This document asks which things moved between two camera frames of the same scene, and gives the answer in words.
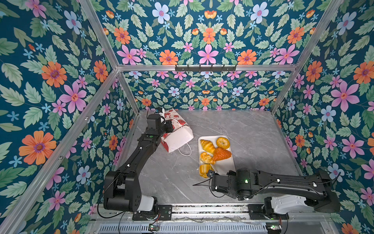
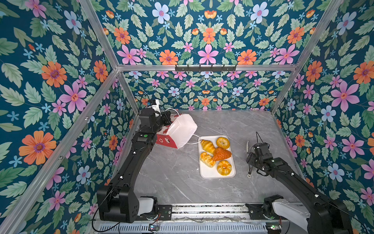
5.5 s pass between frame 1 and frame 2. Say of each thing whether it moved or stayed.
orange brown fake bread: stayed
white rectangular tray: stayed
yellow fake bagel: stayed
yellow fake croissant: stayed
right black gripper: moved
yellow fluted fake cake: moved
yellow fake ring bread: stayed
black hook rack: stayed
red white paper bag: moved
